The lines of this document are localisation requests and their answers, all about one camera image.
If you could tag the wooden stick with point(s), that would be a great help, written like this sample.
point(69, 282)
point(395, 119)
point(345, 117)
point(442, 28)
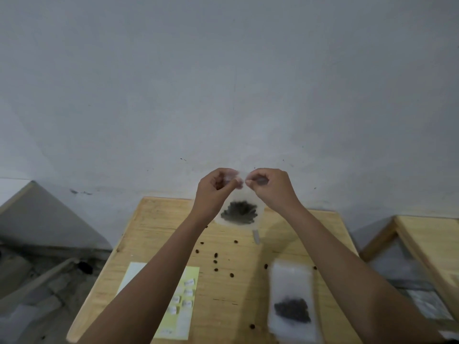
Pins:
point(32, 286)

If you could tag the pale yellow label sheet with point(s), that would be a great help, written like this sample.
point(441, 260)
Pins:
point(129, 275)

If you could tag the person's right hand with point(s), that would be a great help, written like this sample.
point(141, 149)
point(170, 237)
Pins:
point(279, 191)

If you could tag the metal spoon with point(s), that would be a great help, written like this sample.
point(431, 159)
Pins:
point(256, 237)

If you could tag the small translucent plastic bag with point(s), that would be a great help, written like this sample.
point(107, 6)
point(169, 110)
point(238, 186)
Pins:
point(247, 197)
point(290, 283)

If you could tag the person's left forearm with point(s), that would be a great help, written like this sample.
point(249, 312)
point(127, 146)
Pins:
point(143, 286)

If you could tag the white grey cabinet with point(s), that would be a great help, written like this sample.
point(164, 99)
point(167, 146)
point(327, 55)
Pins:
point(43, 218)

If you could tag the person's right forearm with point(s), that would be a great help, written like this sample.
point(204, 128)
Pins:
point(365, 279)

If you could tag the dark floor debris lump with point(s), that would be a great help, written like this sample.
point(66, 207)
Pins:
point(85, 267)

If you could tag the light wooden side table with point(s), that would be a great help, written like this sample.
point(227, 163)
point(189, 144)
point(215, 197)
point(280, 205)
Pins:
point(426, 240)

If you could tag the person's black shirt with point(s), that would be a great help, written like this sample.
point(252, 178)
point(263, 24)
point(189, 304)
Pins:
point(452, 341)

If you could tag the person's left hand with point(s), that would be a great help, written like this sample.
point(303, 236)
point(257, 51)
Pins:
point(211, 197)

